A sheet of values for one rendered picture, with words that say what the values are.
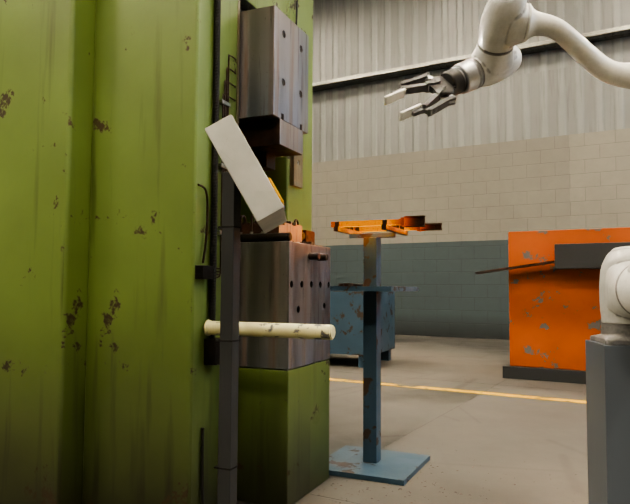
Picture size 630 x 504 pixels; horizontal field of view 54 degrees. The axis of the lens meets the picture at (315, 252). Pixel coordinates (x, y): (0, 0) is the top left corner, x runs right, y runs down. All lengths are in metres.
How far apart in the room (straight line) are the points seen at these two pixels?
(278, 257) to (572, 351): 3.71
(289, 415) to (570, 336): 3.64
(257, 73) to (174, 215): 0.62
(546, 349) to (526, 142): 4.95
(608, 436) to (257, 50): 1.68
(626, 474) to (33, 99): 2.19
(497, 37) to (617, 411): 1.06
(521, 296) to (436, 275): 4.57
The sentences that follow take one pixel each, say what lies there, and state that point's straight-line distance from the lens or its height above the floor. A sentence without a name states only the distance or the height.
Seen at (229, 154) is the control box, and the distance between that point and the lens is 1.62.
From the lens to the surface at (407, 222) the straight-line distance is 2.51.
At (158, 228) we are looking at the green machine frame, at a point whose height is 0.94.
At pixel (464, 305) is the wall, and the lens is 9.88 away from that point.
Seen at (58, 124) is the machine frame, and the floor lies 1.30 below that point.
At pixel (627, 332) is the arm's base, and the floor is 0.63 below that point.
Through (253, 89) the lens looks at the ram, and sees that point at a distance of 2.31.
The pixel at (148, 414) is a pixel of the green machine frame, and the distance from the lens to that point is 2.14.
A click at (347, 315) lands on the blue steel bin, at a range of 5.96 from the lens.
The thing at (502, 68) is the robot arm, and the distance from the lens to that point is 1.91.
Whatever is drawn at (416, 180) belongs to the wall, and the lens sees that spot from 10.27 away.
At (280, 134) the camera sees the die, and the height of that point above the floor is 1.31.
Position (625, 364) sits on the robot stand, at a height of 0.55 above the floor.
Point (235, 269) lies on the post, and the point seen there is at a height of 0.80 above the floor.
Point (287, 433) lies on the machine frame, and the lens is 2.20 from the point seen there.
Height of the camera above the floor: 0.75
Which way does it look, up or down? 3 degrees up
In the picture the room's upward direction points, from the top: straight up
